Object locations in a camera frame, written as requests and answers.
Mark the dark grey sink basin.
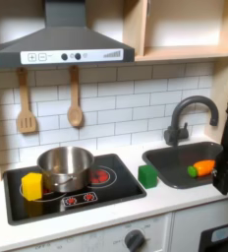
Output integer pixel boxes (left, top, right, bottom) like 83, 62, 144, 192
142, 141, 228, 190

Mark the white oven front panel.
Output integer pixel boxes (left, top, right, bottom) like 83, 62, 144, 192
7, 213, 173, 252

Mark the wooden shelf cabinet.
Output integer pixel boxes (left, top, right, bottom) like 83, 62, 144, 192
123, 0, 228, 144

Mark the black toy stove top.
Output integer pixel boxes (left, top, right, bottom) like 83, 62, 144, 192
2, 153, 147, 226

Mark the orange toy carrot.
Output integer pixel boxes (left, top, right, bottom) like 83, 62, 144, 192
187, 158, 216, 179

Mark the wooden spoon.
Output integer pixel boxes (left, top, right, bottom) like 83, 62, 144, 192
67, 65, 85, 128

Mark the grey range hood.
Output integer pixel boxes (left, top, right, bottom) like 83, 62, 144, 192
0, 0, 136, 69

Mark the wooden slotted spatula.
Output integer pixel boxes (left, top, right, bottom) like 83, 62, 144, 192
16, 67, 38, 134

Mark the steel pot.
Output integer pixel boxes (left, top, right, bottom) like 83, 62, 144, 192
36, 146, 96, 194

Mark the grey oven knob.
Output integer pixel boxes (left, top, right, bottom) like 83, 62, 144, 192
124, 228, 146, 252

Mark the green block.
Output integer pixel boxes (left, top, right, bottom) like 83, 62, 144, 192
138, 164, 159, 190

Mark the yellow block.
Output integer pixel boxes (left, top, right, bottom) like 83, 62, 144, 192
21, 171, 44, 202

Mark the dark grey tap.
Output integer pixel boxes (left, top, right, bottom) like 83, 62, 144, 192
163, 94, 220, 147

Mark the black appliance door window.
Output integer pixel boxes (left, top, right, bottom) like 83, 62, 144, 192
198, 220, 228, 252

